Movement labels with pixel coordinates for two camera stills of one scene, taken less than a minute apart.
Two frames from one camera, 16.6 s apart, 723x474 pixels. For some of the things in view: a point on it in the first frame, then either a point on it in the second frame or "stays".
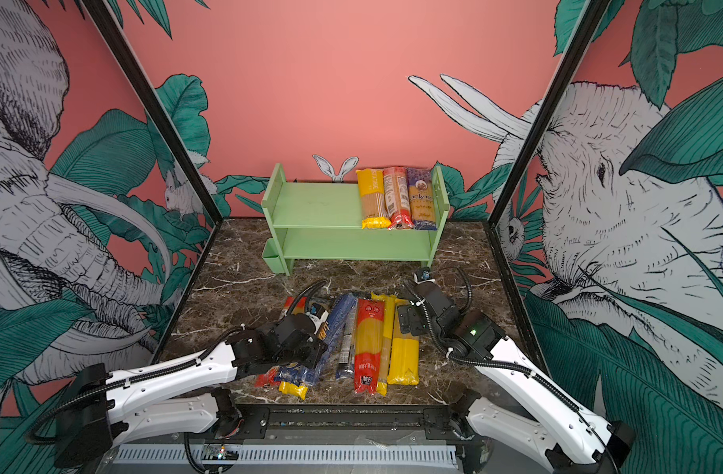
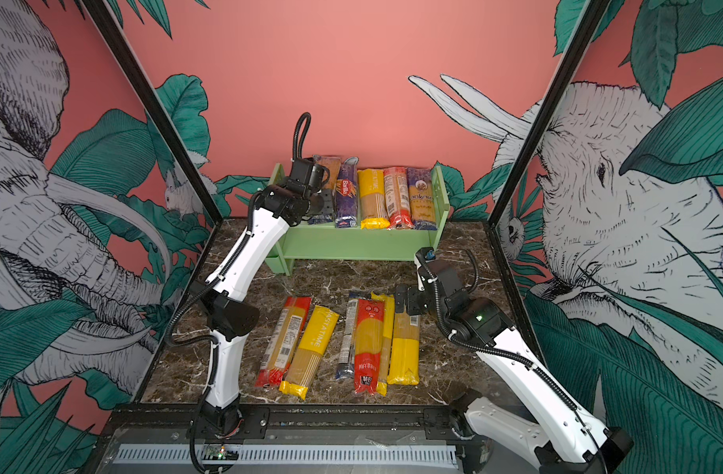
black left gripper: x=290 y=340 to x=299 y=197
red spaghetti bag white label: x=397 y=197 stays
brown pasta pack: x=295 y=379 to x=333 y=183
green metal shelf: x=321 y=221 stays
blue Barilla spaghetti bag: x=340 y=310 to x=347 y=194
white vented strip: x=292 y=456 stays
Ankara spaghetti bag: x=422 y=198 stays
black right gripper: x=414 y=327 to x=415 y=292
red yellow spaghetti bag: x=368 y=346 stays
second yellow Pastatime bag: x=382 y=384 stays
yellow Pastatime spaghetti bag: x=373 y=207 stays
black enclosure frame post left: x=176 y=140 stays
